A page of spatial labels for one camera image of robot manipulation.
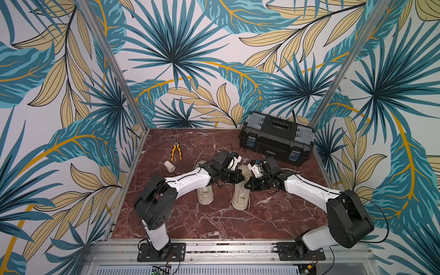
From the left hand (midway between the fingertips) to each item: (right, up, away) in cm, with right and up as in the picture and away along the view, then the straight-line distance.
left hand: (244, 180), depth 84 cm
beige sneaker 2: (-1, -7, +1) cm, 8 cm away
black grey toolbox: (+19, +21, +9) cm, 30 cm away
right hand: (+1, -3, +3) cm, 4 cm away
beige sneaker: (-19, -7, -1) cm, 20 cm away
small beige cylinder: (-39, +5, +11) cm, 41 cm away
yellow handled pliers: (-40, +18, +26) cm, 51 cm away
